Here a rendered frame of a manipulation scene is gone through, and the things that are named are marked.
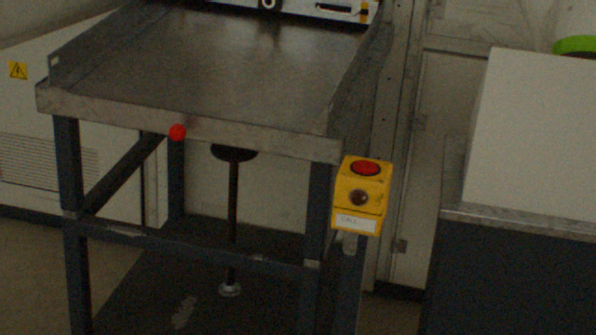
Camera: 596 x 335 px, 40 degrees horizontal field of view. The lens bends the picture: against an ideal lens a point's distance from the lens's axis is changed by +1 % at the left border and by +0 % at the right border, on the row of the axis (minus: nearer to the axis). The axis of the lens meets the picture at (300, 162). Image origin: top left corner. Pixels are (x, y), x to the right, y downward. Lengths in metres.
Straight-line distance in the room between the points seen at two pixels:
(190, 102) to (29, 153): 1.14
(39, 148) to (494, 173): 1.55
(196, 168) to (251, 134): 0.92
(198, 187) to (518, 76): 1.28
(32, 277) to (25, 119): 0.48
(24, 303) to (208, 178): 0.63
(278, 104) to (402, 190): 0.76
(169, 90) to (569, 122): 0.76
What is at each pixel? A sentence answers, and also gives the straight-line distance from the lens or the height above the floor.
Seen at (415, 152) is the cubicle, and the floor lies 0.51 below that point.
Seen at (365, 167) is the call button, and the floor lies 0.91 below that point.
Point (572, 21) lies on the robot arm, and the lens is 1.57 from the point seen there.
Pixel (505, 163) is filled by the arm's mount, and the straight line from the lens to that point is 1.50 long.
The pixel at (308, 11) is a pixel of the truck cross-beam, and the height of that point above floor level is 0.88.
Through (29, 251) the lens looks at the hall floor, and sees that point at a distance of 2.68.
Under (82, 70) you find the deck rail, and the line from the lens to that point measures 1.74.
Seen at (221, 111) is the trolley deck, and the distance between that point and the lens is 1.56.
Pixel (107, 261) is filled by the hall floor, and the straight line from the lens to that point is 2.60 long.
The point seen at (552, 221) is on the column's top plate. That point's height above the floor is 0.75.
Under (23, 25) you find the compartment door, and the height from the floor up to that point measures 0.86.
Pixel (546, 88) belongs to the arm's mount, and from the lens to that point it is 1.44.
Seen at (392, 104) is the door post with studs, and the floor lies 0.63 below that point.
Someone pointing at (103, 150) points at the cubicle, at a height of 0.33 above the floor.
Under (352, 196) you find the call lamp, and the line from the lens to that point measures 1.25.
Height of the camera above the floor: 1.52
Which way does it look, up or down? 29 degrees down
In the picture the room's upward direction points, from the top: 5 degrees clockwise
